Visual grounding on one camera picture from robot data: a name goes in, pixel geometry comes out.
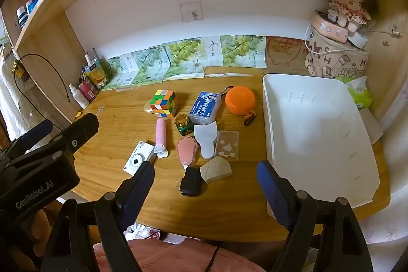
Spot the thin black wire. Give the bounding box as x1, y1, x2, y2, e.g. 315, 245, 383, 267
16, 54, 71, 100

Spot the orange round case with clip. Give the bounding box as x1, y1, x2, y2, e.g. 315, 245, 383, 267
223, 85, 258, 126

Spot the green tissue pack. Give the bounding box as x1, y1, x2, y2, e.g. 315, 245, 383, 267
335, 76, 373, 111

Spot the brown haired rag doll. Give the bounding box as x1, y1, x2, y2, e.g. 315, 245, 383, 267
327, 0, 380, 33

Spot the pink quilted clothing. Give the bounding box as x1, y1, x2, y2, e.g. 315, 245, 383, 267
92, 238, 265, 272

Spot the grape print box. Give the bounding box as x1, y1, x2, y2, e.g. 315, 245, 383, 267
162, 37, 205, 81
204, 34, 266, 69
127, 46, 171, 86
102, 53, 139, 91

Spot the wooden shelf unit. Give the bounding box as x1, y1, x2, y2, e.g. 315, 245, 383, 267
0, 0, 107, 121

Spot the beige wedge sponge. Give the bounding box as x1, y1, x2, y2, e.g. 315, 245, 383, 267
199, 156, 233, 185

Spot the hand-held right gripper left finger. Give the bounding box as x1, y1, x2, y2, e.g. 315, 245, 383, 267
40, 160, 156, 272

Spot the small white camera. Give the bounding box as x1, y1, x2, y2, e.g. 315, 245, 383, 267
123, 141, 157, 177

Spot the square pale wall sticker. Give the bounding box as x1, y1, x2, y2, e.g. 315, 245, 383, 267
179, 1, 203, 23

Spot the white patterned bedding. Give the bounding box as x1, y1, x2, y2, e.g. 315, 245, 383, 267
360, 189, 408, 272

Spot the beige letter print bag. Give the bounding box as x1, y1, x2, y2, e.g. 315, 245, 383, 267
304, 28, 370, 79

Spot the pink oval gadget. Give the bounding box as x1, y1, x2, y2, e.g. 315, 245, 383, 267
177, 137, 198, 169

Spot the white plastic bin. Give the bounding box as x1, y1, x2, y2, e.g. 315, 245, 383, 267
262, 73, 380, 218

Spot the pink spotted box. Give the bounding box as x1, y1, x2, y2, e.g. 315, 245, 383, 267
312, 12, 349, 44

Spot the white spray bottle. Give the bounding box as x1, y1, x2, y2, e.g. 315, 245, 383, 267
68, 84, 90, 109

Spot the black charger plug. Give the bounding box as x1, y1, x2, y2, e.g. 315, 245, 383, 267
174, 167, 202, 197

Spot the white charger block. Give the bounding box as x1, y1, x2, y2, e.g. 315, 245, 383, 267
347, 31, 368, 51

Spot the white plastic scoop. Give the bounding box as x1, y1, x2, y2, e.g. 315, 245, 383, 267
194, 121, 218, 160

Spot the multicolour puzzle cube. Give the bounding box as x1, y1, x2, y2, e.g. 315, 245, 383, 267
151, 90, 178, 119

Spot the yellow black device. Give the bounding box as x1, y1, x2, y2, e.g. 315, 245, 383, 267
12, 60, 30, 82

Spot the white floral cloth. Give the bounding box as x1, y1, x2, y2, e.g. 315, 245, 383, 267
124, 223, 160, 241

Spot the white glasses case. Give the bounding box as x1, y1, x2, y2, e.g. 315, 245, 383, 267
360, 108, 384, 145

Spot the white paper strip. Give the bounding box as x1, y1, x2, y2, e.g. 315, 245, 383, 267
204, 72, 252, 79

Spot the red packet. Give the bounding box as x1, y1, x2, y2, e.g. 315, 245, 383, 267
77, 81, 99, 100

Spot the brown cardboard with drawing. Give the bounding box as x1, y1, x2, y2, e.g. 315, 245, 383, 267
263, 35, 311, 73

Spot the white cable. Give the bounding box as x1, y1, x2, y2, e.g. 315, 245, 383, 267
304, 17, 402, 53

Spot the orange print carton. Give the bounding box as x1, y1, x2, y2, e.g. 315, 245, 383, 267
83, 58, 110, 89

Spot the pink hair roller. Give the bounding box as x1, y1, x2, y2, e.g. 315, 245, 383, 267
154, 118, 168, 159

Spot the green bottle gold cap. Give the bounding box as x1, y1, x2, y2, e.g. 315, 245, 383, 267
175, 114, 194, 136

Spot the clear plastic card case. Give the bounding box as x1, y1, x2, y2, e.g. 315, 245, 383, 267
214, 130, 240, 162

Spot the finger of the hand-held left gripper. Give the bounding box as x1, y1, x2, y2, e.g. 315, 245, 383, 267
38, 113, 100, 161
0, 119, 54, 161

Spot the clear floss box blue label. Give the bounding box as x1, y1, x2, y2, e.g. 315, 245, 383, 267
189, 91, 222, 126

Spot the dark jar white label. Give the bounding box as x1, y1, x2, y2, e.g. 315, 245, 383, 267
16, 6, 29, 27

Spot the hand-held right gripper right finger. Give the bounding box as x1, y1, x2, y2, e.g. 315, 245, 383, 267
257, 161, 373, 272

